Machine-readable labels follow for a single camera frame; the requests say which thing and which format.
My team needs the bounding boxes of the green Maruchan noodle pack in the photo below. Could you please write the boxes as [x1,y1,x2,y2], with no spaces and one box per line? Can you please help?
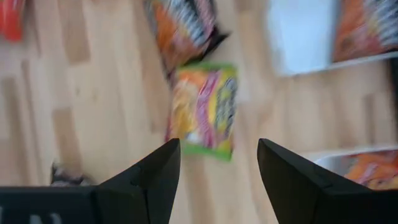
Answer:
[164,61,239,162]

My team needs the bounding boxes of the black Fire Noodle pack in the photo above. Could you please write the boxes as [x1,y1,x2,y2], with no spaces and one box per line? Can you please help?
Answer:
[143,0,230,82]
[49,161,94,188]
[331,0,398,63]

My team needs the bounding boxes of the red Saucy Noodle pack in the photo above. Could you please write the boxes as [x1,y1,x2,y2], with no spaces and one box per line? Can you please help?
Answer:
[0,0,26,43]
[343,151,398,191]

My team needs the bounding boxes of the white plastic bin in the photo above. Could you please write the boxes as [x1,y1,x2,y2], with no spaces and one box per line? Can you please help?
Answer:
[266,0,398,78]
[300,144,398,191]

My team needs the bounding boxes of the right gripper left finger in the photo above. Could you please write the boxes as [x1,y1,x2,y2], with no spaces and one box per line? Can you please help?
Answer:
[0,138,182,224]

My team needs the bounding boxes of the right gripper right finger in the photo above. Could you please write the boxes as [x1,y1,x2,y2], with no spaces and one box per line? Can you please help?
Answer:
[257,139,398,224]

